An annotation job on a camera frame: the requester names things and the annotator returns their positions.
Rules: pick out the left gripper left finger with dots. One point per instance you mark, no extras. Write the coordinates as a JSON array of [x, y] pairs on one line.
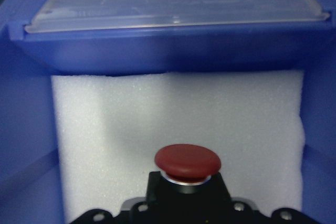
[[96, 215]]

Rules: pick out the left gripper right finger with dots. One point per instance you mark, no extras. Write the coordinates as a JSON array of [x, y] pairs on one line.
[[287, 215]]

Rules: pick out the red push button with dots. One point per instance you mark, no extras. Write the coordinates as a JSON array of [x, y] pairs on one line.
[[188, 188]]

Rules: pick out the blue left bin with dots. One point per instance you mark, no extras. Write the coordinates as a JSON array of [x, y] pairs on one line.
[[30, 176]]

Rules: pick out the white foam in left bin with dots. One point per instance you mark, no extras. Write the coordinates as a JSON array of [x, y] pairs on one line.
[[109, 129]]

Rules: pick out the clear bin label holder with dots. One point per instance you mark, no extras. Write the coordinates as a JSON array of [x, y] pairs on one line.
[[76, 15]]

